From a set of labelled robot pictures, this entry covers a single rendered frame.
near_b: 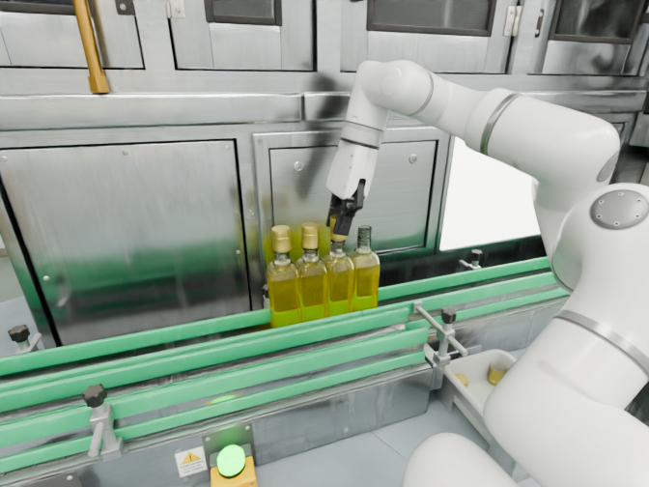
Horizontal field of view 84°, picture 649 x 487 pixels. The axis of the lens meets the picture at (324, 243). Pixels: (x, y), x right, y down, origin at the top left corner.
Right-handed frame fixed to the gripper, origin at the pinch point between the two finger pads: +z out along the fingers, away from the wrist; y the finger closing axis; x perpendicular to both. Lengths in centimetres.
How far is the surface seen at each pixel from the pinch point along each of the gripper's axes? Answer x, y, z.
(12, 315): -72, -59, 62
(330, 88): -2.5, -15.1, -24.1
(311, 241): -5.3, 1.7, 4.1
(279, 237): -11.5, 1.3, 4.2
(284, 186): -8.5, -12.8, -2.3
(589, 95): 68, -13, -41
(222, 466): -18.4, 20.0, 37.3
